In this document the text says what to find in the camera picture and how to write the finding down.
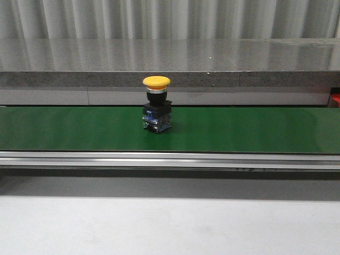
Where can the yellow mushroom push button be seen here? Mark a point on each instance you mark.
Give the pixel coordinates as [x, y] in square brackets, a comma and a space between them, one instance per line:
[157, 114]

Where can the green conveyor belt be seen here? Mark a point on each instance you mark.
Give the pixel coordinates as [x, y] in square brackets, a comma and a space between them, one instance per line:
[216, 129]

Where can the grey stone counter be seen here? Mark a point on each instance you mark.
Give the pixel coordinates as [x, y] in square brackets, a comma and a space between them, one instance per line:
[202, 72]

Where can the red box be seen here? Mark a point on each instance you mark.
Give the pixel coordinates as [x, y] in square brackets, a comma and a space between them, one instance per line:
[334, 100]

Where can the aluminium conveyor frame rail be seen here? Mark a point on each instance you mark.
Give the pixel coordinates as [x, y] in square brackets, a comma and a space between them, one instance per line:
[308, 162]

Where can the white pleated curtain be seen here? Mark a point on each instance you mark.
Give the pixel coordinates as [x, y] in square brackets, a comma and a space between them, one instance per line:
[169, 19]

